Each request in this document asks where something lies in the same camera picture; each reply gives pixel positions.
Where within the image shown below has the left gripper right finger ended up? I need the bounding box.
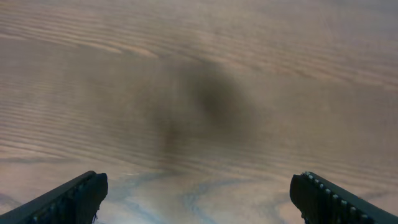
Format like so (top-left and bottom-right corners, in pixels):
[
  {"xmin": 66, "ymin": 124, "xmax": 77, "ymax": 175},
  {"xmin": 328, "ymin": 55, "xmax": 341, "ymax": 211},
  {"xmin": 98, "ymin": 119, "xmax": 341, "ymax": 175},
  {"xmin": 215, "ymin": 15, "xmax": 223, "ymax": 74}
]
[{"xmin": 289, "ymin": 171, "xmax": 397, "ymax": 224}]

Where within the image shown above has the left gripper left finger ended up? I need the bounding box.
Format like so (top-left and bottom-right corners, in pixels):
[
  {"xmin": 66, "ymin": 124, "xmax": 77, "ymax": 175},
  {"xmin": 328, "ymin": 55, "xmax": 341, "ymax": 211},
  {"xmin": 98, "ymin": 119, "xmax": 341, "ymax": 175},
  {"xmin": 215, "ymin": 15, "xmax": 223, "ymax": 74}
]
[{"xmin": 1, "ymin": 170, "xmax": 108, "ymax": 224}]

